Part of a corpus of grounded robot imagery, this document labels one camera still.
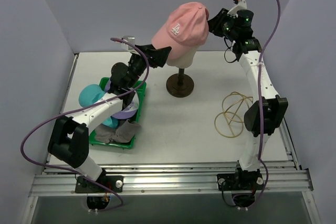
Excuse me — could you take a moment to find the pink baseball cap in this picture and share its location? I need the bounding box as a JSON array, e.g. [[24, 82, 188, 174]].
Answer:
[[151, 2, 209, 59]]

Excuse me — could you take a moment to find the purple baseball cap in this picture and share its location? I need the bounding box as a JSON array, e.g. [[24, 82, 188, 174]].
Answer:
[[106, 93, 140, 121]]

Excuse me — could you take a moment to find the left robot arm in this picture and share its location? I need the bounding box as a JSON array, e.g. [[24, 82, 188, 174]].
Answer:
[[48, 45, 172, 192]]

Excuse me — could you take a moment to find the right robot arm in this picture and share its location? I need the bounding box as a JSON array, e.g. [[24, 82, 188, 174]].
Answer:
[[208, 8, 288, 189]]

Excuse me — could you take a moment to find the green plastic tray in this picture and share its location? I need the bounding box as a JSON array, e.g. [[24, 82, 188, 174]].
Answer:
[[79, 77, 146, 149]]

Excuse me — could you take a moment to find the mannequin head stand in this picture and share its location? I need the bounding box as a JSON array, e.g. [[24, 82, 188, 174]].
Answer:
[[166, 46, 198, 98]]

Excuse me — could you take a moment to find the teal cap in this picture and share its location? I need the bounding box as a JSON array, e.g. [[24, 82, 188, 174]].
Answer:
[[78, 84, 119, 129]]

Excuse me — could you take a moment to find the grey cap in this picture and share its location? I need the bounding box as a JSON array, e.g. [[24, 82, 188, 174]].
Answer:
[[94, 120, 141, 144]]

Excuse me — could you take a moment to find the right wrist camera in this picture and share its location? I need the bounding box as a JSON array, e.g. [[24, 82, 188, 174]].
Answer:
[[227, 0, 247, 16]]

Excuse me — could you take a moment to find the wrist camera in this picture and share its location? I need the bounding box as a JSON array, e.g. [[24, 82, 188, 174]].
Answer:
[[227, 0, 247, 16], [121, 36, 135, 51]]

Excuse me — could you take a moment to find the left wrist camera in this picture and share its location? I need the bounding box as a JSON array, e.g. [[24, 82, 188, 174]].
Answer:
[[121, 36, 135, 51]]

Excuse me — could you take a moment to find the gold wire hat frame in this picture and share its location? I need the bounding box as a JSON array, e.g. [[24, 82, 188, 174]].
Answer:
[[214, 91, 254, 138]]

